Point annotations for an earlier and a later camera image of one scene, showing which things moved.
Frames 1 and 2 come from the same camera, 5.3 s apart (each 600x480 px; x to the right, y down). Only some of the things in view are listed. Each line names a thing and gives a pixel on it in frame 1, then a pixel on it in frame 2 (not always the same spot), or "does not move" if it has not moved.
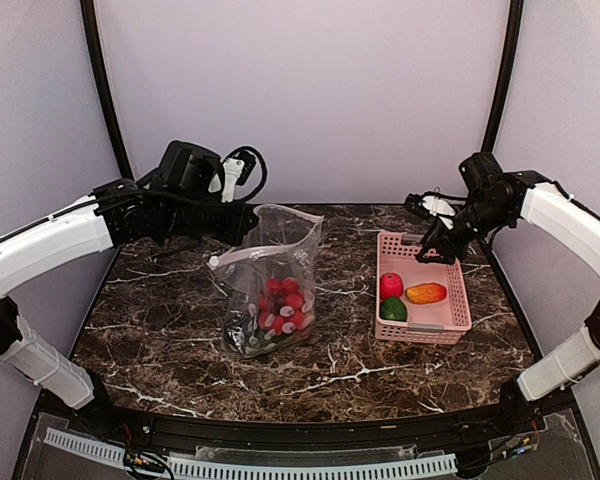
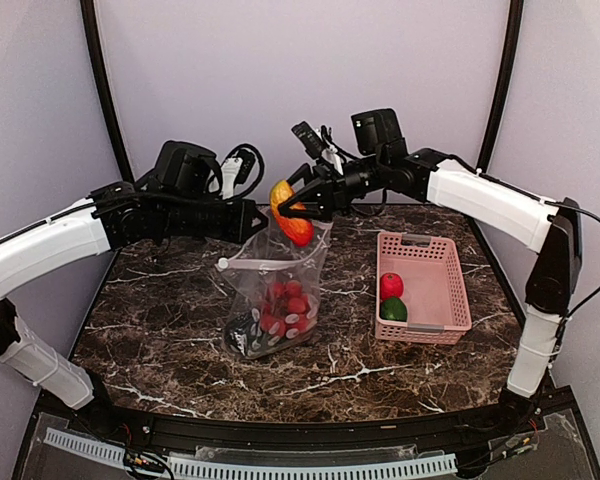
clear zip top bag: [268, 287] does not move
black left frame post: [105, 87] does not move
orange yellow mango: [426, 293] -> [298, 230]
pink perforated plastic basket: [444, 322] does not move
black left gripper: [234, 234] does not move
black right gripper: [446, 242] -> [339, 191]
